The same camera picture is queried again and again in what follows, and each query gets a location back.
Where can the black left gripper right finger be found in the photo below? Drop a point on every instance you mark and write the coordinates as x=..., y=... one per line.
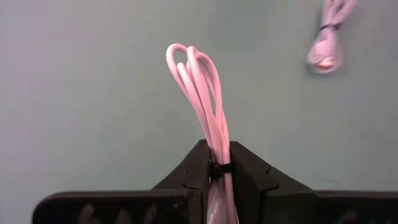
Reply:
x=252, y=177

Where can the green table mat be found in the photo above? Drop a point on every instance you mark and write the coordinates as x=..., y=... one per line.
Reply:
x=77, y=93

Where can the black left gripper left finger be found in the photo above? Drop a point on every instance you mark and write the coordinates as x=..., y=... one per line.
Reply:
x=192, y=168

